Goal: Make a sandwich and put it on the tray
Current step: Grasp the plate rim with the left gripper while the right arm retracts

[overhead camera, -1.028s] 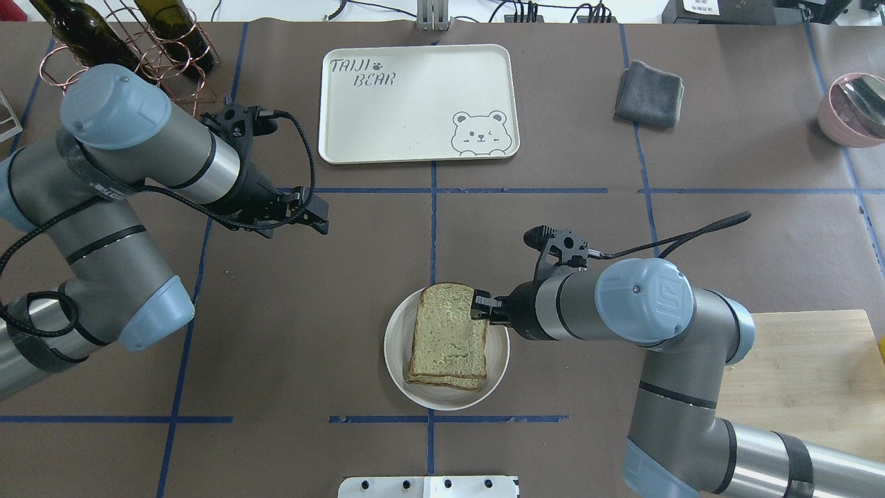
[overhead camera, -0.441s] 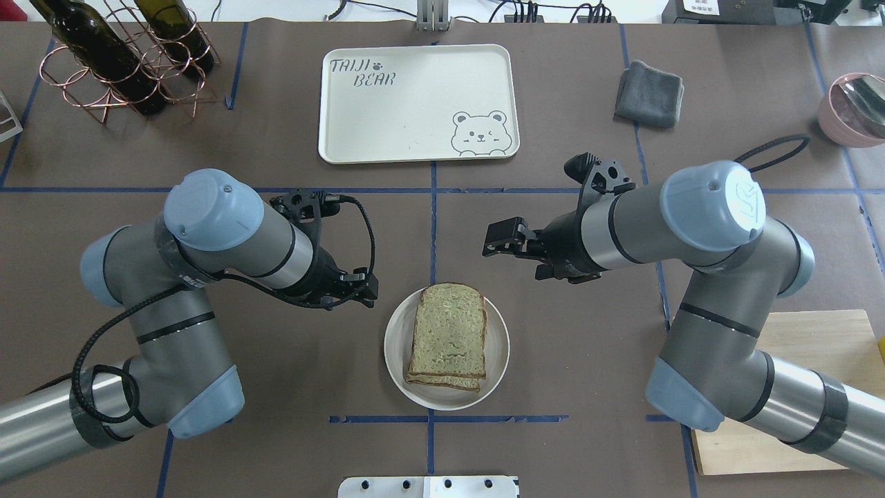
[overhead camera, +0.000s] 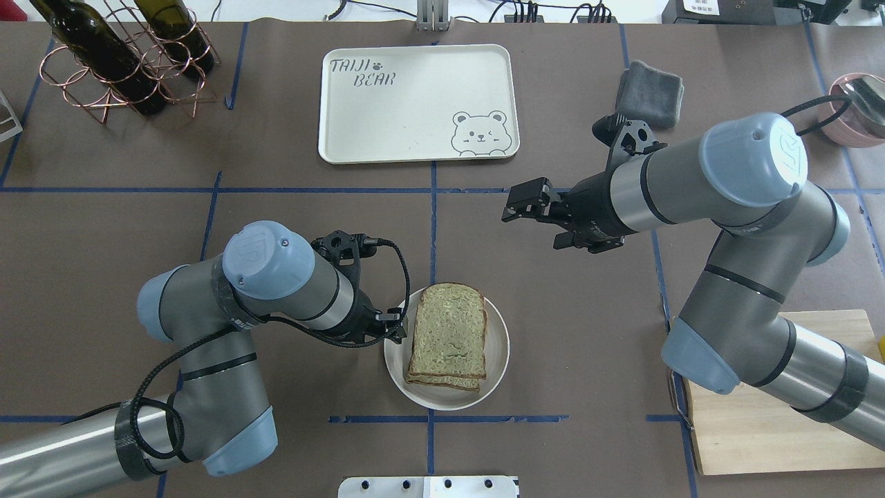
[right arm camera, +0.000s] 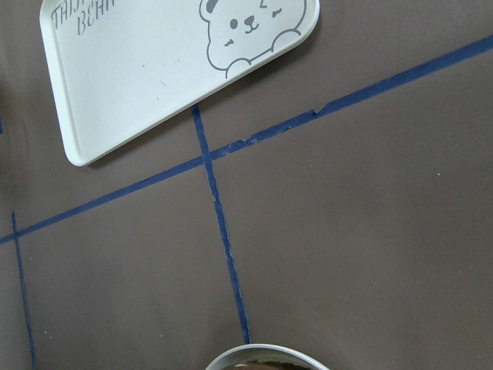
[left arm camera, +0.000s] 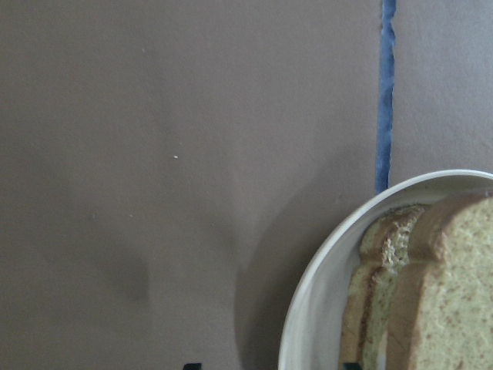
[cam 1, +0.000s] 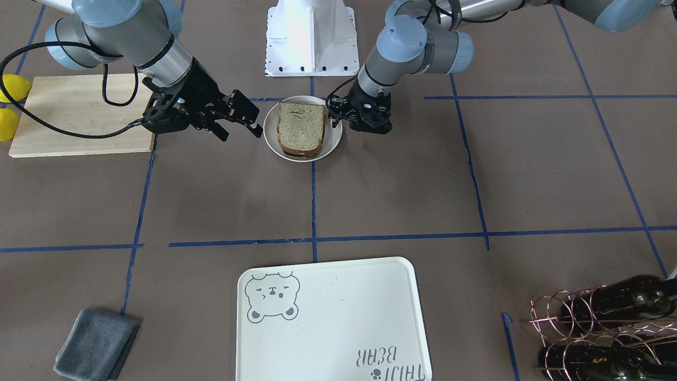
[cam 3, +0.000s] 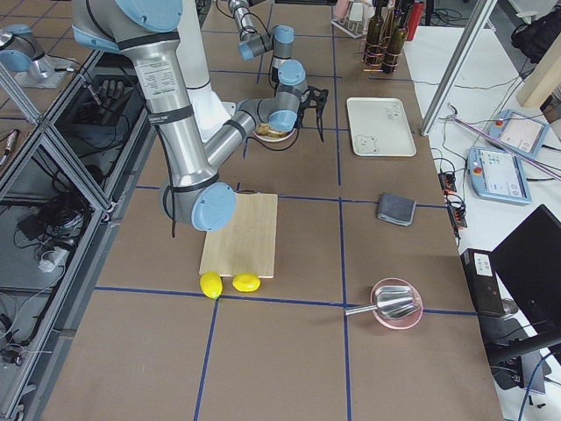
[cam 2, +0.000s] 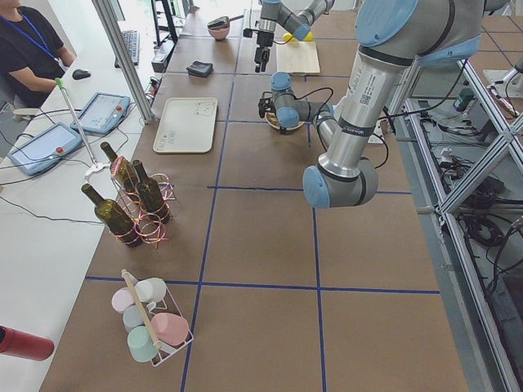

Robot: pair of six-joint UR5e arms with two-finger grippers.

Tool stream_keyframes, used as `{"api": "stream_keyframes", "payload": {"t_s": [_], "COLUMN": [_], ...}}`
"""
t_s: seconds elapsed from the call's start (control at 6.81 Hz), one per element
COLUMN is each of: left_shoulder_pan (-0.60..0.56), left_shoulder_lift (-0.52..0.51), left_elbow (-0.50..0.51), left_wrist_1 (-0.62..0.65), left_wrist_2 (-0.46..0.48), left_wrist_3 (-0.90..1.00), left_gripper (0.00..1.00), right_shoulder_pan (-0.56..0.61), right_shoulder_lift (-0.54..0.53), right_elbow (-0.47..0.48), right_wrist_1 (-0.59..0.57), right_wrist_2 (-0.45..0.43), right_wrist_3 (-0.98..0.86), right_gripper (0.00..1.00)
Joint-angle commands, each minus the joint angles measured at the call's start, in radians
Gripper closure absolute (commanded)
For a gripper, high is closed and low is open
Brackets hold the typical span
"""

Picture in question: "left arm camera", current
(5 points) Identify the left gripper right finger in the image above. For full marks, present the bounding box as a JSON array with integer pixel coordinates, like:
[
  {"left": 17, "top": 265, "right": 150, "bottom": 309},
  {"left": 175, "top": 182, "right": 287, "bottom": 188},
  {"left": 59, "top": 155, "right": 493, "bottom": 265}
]
[{"left": 342, "top": 362, "right": 361, "bottom": 370}]

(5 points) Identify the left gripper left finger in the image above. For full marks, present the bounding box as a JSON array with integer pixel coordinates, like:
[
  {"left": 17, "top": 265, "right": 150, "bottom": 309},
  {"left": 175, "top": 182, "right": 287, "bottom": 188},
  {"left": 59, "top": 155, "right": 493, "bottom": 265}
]
[{"left": 183, "top": 362, "right": 202, "bottom": 370}]

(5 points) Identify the white round plate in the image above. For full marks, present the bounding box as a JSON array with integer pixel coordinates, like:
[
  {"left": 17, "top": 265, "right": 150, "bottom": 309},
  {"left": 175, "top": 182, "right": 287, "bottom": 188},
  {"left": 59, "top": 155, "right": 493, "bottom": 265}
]
[{"left": 278, "top": 170, "right": 492, "bottom": 369}]

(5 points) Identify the bread slice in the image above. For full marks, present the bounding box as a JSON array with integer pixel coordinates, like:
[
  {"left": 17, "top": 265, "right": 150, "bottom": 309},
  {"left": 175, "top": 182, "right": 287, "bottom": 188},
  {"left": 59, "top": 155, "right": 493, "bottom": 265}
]
[
  {"left": 386, "top": 190, "right": 492, "bottom": 369},
  {"left": 338, "top": 204, "right": 428, "bottom": 369}
]

